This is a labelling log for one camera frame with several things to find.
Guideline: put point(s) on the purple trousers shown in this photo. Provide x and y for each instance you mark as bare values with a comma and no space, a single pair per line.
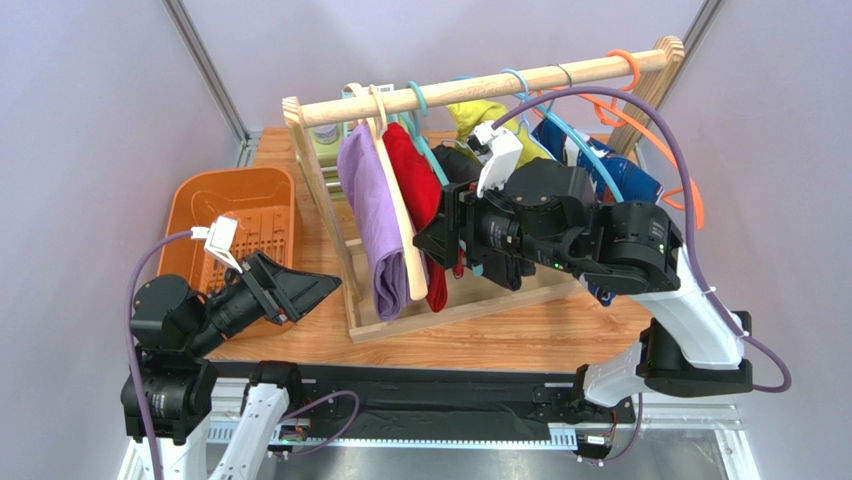
366,190

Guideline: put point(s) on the light blue wire hanger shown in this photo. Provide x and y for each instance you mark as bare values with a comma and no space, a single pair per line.
524,124

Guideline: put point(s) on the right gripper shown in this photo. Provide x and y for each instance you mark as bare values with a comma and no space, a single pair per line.
462,226

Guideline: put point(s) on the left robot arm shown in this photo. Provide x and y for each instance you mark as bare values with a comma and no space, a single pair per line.
167,399

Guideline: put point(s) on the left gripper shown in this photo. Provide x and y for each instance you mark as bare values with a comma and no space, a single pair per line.
281,291

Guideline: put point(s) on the black garment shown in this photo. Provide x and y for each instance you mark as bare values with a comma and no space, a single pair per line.
459,166

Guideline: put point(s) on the wooden clothes rack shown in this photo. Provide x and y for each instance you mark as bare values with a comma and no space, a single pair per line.
470,298

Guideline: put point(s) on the yellow-green garment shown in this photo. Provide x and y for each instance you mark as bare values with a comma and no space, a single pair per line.
468,115

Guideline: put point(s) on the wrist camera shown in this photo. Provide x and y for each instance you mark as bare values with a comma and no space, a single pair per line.
499,151
218,239

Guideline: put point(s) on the red garment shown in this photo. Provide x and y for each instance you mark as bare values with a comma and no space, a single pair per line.
421,192

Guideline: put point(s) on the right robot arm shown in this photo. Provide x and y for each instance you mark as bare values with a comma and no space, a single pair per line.
687,351

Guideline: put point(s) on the blue plastic hanger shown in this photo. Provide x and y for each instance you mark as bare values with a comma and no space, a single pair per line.
583,147

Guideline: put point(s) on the blue patterned garment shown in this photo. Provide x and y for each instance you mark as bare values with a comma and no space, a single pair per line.
619,173

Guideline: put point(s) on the teal plastic hanger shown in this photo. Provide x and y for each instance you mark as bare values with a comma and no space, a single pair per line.
413,127

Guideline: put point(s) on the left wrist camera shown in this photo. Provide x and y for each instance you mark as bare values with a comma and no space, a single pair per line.
218,239

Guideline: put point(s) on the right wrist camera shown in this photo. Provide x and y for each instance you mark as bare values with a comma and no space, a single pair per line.
499,151

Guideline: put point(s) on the green box with jar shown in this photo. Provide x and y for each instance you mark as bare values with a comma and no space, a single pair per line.
327,140

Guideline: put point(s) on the beige wooden hanger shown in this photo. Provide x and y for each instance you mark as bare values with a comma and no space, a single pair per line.
377,124

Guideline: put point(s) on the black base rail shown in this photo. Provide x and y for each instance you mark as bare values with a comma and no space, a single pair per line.
375,406

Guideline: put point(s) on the orange plastic basket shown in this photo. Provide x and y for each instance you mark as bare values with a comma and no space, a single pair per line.
238,212

